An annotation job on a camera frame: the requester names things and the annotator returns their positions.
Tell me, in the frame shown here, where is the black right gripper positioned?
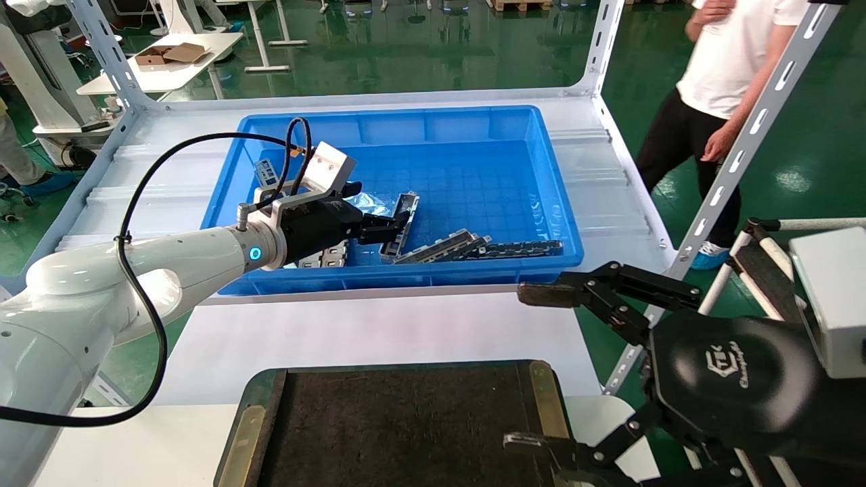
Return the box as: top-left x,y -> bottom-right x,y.
503,262 -> 823,487

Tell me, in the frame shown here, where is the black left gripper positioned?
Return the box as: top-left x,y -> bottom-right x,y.
277,181 -> 411,266

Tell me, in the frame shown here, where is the long metal cage part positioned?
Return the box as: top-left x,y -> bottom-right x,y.
379,193 -> 421,263

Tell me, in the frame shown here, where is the long silver cage part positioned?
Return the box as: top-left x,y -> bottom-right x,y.
393,229 -> 478,264

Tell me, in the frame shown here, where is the dark metal cage part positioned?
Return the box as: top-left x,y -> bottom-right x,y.
433,235 -> 493,263

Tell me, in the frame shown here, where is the long dark metal part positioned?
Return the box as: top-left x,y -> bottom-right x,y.
474,240 -> 564,260

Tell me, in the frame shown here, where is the black tray container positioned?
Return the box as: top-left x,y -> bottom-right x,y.
215,360 -> 576,487

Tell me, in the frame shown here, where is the clear plastic film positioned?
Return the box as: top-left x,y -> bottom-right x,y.
348,191 -> 394,218

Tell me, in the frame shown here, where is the blue plastic bin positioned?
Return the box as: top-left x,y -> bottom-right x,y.
201,105 -> 585,296

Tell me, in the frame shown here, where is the white metal shelf rack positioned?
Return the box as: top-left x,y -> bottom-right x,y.
0,0 -> 850,407

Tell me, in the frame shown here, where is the brown cardboard box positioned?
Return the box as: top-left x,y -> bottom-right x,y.
134,43 -> 212,67

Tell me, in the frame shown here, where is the white background table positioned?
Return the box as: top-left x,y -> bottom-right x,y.
76,32 -> 244,97

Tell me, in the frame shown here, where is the person in white shirt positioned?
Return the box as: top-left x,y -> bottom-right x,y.
636,0 -> 813,271

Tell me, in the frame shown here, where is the grey wheeled chair base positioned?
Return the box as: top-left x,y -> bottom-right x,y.
0,184 -> 29,224

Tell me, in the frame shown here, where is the white pipe cart frame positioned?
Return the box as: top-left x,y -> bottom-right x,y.
683,218 -> 866,487

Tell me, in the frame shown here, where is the white table frame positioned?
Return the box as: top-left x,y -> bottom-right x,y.
227,0 -> 309,74

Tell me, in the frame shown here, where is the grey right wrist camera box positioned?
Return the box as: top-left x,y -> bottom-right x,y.
790,227 -> 866,378

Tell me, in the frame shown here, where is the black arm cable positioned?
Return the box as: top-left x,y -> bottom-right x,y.
0,116 -> 313,428

